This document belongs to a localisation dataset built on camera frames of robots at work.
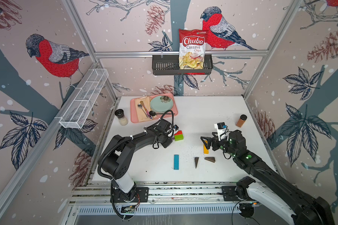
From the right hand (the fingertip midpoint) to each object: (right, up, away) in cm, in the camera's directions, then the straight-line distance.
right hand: (207, 134), depth 80 cm
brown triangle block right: (+3, -16, +5) cm, 17 cm away
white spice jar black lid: (-58, +12, +18) cm, 61 cm away
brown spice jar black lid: (+28, +6, +16) cm, 33 cm away
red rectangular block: (-15, -2, +18) cm, 24 cm away
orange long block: (+2, -13, +10) cm, 17 cm away
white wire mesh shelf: (-71, +21, -1) cm, 74 cm away
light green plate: (-30, +19, +37) cm, 51 cm away
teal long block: (-18, -18, +5) cm, 26 cm away
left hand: (-22, -4, +13) cm, 26 cm away
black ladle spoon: (-36, +11, +28) cm, 47 cm away
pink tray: (-52, +13, +31) cm, 62 cm away
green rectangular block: (-16, -5, +15) cm, 23 cm away
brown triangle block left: (-5, -17, +4) cm, 18 cm away
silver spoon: (-47, +17, +34) cm, 61 cm away
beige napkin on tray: (-44, +9, +27) cm, 53 cm away
